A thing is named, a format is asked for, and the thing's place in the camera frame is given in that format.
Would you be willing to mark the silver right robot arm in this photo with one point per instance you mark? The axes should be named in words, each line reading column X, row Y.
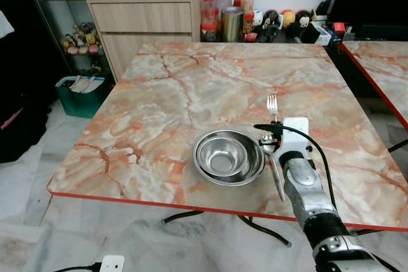
column 306, row 186

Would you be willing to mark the plush toys group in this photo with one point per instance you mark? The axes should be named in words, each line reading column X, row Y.
column 83, row 39

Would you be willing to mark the light wooden cabinet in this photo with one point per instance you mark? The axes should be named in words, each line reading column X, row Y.
column 140, row 20

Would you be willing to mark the white power adapter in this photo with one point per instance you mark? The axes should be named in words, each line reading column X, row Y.
column 112, row 264

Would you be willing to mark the steel canister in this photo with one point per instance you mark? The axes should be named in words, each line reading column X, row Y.
column 232, row 25

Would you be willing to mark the green plastic bin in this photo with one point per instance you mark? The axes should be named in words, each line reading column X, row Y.
column 80, row 101

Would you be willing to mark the black plush toy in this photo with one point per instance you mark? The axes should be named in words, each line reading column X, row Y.
column 304, row 19

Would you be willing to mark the small steel bowl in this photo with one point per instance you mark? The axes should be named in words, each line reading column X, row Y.
column 222, row 156

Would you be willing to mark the large steel bowl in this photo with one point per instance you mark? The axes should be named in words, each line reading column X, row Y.
column 252, row 171

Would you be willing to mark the jar with orange lid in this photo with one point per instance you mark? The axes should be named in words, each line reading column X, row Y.
column 247, row 2

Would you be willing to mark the red capped bottle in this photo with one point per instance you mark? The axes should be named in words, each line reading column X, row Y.
column 209, row 12

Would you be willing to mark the glass display shelf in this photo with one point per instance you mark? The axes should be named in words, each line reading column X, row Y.
column 64, row 4

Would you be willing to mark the yellow plush toy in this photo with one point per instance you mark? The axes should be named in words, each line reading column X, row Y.
column 288, row 18

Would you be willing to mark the small red box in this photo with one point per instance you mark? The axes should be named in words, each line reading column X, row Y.
column 339, row 28

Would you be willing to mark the silver metal fork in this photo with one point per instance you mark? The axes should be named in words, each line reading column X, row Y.
column 272, row 105

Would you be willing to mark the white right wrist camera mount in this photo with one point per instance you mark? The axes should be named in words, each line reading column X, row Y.
column 296, row 133

